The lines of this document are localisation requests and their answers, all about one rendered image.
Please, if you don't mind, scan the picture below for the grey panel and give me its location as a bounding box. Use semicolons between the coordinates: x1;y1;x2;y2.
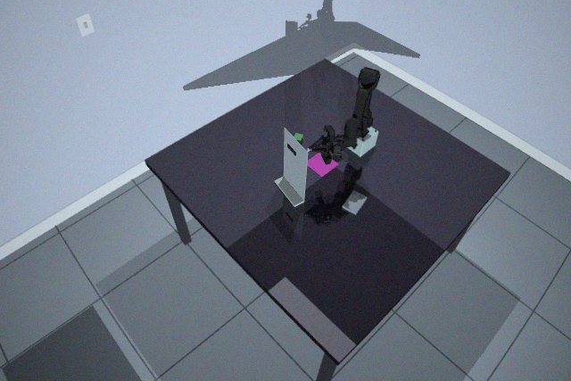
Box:
275;128;308;207

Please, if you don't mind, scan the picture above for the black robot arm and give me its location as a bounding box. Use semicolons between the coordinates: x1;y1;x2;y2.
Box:
332;67;381;162

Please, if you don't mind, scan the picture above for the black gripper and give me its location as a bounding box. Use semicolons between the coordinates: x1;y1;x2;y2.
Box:
309;125;346;165

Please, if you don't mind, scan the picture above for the magenta flat square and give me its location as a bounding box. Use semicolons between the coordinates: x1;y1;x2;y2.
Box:
307;153;339;177

